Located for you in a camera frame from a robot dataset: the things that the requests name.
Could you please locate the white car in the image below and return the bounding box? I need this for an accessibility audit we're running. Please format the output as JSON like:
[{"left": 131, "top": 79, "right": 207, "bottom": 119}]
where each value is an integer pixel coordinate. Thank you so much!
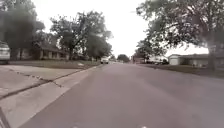
[{"left": 100, "top": 55, "right": 111, "bottom": 65}]

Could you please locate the small distant tree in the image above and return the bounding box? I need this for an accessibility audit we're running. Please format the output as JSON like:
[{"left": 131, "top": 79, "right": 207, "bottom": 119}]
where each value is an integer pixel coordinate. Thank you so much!
[{"left": 116, "top": 53, "right": 132, "bottom": 64}]

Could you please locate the distant building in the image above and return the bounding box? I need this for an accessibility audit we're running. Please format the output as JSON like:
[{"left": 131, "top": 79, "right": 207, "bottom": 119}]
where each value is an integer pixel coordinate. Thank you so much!
[{"left": 131, "top": 54, "right": 146, "bottom": 65}]

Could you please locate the round-crowned tree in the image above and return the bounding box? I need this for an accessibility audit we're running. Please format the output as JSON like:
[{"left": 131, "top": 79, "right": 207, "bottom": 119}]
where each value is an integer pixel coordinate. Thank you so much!
[{"left": 133, "top": 38, "right": 168, "bottom": 63}]

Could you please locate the grey asphalt road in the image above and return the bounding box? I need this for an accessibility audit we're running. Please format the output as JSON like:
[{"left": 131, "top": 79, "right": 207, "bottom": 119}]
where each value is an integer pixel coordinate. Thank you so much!
[{"left": 18, "top": 62, "right": 224, "bottom": 128}]

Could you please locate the white van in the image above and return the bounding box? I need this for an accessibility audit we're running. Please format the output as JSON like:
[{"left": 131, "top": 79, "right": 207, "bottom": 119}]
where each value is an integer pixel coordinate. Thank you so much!
[{"left": 146, "top": 54, "right": 170, "bottom": 66}]

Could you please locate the tall spreading tree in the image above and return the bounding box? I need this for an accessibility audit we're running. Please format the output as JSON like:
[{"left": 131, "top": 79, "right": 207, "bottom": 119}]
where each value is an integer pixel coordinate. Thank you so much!
[{"left": 49, "top": 10, "right": 114, "bottom": 62}]

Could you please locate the low house with dark roof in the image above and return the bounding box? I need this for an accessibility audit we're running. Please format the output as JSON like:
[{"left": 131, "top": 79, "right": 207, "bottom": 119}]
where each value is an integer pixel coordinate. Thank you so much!
[{"left": 9, "top": 44, "right": 71, "bottom": 62}]

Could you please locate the low house with white garage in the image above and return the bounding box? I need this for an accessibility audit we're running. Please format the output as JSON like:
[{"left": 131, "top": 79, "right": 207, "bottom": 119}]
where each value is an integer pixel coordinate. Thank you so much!
[{"left": 167, "top": 53, "right": 224, "bottom": 69}]

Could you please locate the pale concrete kerb strip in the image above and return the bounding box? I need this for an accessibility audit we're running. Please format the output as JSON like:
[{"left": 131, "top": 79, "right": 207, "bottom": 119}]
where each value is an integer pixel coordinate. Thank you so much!
[{"left": 0, "top": 63, "right": 104, "bottom": 128}]

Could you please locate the pale concrete driveway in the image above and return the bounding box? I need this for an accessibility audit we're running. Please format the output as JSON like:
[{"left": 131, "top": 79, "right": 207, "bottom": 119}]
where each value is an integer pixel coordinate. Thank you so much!
[{"left": 0, "top": 64, "right": 82, "bottom": 100}]

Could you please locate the big overhanging tree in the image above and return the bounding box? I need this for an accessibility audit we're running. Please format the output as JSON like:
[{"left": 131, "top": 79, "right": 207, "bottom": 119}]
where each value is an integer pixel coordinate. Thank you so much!
[{"left": 135, "top": 0, "right": 224, "bottom": 71}]

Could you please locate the large dark tree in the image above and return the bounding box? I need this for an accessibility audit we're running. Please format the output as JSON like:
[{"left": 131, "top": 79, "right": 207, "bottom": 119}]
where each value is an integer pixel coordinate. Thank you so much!
[{"left": 0, "top": 0, "right": 46, "bottom": 61}]

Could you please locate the pale vehicle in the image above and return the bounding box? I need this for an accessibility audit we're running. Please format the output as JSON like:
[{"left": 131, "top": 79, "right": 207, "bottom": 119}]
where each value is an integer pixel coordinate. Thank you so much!
[{"left": 0, "top": 40, "right": 12, "bottom": 65}]

